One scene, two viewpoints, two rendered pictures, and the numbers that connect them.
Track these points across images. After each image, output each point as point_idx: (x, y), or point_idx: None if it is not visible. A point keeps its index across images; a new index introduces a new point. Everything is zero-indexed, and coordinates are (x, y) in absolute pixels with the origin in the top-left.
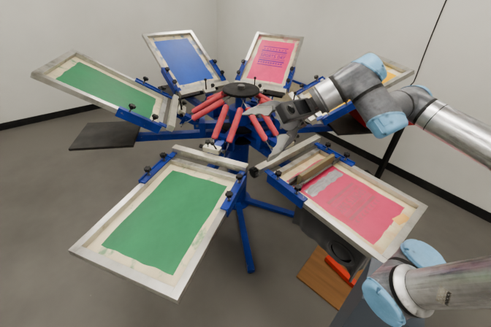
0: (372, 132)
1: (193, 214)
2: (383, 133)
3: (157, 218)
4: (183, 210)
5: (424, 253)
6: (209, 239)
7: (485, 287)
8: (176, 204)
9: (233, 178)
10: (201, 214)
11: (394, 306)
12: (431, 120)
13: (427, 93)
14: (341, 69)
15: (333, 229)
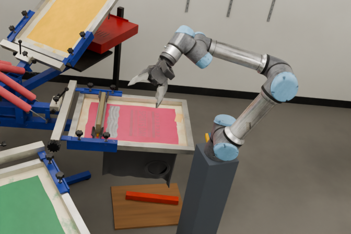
0: (200, 66)
1: (38, 217)
2: (206, 66)
3: None
4: (23, 222)
5: (225, 118)
6: (80, 219)
7: (259, 111)
8: (9, 223)
9: (38, 163)
10: (45, 212)
11: (233, 146)
12: (214, 50)
13: (204, 35)
14: (175, 38)
15: (151, 150)
